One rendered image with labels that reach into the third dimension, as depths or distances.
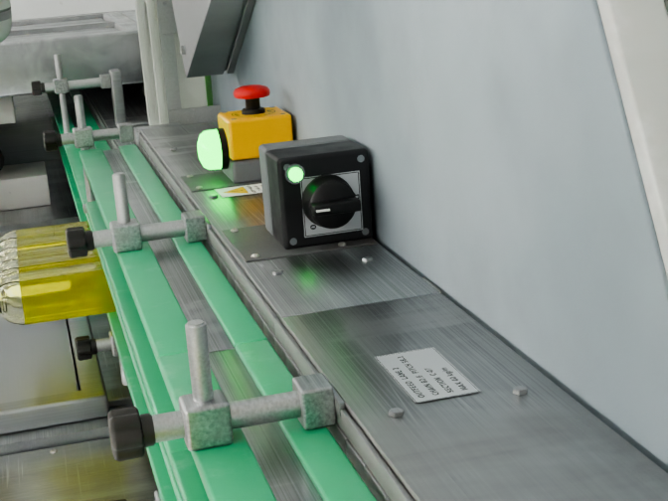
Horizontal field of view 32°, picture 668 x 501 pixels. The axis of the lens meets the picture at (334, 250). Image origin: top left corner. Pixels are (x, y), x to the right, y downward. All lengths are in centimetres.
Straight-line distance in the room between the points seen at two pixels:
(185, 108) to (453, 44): 99
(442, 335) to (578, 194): 17
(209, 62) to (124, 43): 99
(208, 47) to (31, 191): 124
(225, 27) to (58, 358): 51
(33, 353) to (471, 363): 104
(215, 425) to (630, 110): 29
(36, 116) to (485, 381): 264
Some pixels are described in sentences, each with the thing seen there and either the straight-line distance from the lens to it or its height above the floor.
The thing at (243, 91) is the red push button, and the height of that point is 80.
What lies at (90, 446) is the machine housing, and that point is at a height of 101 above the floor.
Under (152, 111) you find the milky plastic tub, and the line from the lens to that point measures 191.
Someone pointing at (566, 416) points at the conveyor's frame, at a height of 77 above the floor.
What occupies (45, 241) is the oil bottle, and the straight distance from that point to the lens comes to 166.
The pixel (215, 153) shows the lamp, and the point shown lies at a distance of 128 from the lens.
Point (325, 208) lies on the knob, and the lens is 96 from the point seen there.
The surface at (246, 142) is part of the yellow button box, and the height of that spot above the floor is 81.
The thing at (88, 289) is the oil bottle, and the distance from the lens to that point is 148.
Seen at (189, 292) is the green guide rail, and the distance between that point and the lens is 99.
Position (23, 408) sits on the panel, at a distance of 149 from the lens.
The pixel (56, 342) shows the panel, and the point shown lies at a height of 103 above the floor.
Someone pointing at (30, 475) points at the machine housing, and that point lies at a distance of 141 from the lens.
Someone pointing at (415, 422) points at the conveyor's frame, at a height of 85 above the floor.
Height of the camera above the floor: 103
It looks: 14 degrees down
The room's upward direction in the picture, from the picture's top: 98 degrees counter-clockwise
